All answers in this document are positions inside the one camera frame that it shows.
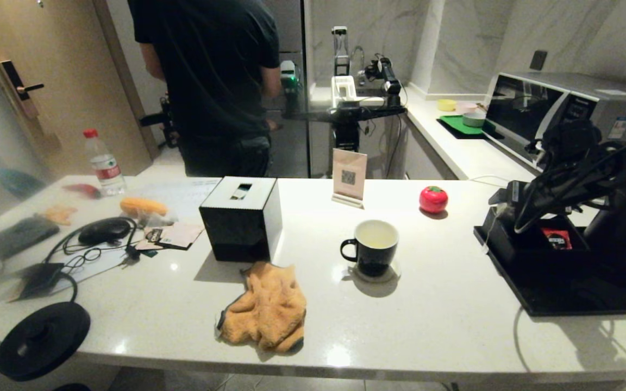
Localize chrome faucet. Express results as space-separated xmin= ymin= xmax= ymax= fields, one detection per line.
xmin=350 ymin=46 xmax=367 ymax=87

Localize small orange rag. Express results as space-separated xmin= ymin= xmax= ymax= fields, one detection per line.
xmin=40 ymin=205 xmax=79 ymax=226

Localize black white tissue box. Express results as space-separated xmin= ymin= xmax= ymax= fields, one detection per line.
xmin=198 ymin=176 xmax=283 ymax=263

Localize beige QR code sign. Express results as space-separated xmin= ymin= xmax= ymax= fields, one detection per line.
xmin=331 ymin=149 xmax=368 ymax=210

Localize silver microwave oven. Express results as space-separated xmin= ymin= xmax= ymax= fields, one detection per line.
xmin=484 ymin=71 xmax=626 ymax=182

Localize person's left forearm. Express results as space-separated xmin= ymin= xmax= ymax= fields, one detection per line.
xmin=142 ymin=43 xmax=166 ymax=82

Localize black rectangular tray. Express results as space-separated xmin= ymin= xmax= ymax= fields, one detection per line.
xmin=473 ymin=225 xmax=626 ymax=317

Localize green cutting mat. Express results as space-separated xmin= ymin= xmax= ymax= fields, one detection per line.
xmin=436 ymin=114 xmax=496 ymax=140

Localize teal cloth bundle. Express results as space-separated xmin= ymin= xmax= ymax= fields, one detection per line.
xmin=0 ymin=169 xmax=46 ymax=199

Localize yellow corn cob toy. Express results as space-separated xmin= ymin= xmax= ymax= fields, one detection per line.
xmin=120 ymin=198 xmax=168 ymax=218

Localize black round kettle base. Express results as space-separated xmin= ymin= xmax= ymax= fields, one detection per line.
xmin=0 ymin=302 xmax=91 ymax=382

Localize grey device green light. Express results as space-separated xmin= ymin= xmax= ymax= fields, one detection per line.
xmin=280 ymin=60 xmax=298 ymax=115

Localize black teleoperation rig stand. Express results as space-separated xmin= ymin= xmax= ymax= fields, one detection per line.
xmin=281 ymin=104 xmax=407 ymax=154

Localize white power cable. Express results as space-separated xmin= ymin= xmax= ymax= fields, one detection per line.
xmin=468 ymin=175 xmax=531 ymax=188

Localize black computer mouse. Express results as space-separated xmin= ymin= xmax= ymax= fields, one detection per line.
xmin=78 ymin=218 xmax=133 ymax=246

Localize black tripod stand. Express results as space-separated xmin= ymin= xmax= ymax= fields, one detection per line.
xmin=139 ymin=93 xmax=179 ymax=148

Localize red chili pepper toy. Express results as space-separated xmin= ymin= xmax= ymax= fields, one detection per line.
xmin=63 ymin=185 xmax=103 ymax=200

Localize grey refrigerator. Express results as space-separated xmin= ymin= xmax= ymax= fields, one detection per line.
xmin=261 ymin=0 xmax=311 ymax=179

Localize black door lock handle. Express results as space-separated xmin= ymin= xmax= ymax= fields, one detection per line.
xmin=0 ymin=61 xmax=46 ymax=121

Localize white tea bag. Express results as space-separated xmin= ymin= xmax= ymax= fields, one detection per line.
xmin=480 ymin=202 xmax=512 ymax=255

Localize black mug white inside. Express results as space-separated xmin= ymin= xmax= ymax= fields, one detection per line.
xmin=340 ymin=219 xmax=400 ymax=278

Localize red tomato-shaped timer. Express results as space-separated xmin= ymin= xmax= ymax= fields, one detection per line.
xmin=419 ymin=186 xmax=449 ymax=214

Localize round white coaster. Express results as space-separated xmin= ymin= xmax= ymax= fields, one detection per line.
xmin=352 ymin=261 xmax=402 ymax=283

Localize white plastic stand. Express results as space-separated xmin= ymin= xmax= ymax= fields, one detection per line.
xmin=330 ymin=75 xmax=358 ymax=109

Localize orange microfibre cloth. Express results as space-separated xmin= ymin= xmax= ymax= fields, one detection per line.
xmin=216 ymin=261 xmax=307 ymax=354

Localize thin black mouse cable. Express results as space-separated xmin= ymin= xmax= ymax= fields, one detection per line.
xmin=46 ymin=217 xmax=140 ymax=272

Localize person's right forearm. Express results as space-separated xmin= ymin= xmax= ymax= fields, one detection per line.
xmin=261 ymin=65 xmax=283 ymax=101

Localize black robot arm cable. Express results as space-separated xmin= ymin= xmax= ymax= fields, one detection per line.
xmin=514 ymin=136 xmax=626 ymax=235

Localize black compartment organizer box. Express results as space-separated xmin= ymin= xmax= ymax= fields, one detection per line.
xmin=481 ymin=205 xmax=592 ymax=275

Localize beige paper card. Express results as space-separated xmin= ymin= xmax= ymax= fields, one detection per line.
xmin=158 ymin=224 xmax=205 ymax=250

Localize clear water bottle red cap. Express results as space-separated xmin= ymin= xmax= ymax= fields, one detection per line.
xmin=83 ymin=129 xmax=127 ymax=197

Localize red sachet packet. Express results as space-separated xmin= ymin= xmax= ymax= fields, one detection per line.
xmin=541 ymin=228 xmax=573 ymax=250

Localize beige wooden door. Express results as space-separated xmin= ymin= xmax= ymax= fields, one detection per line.
xmin=0 ymin=0 xmax=153 ymax=175

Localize person in black shirt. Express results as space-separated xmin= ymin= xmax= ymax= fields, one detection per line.
xmin=127 ymin=0 xmax=282 ymax=177

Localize dark grey wallet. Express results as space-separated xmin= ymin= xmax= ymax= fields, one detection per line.
xmin=0 ymin=216 xmax=61 ymax=260

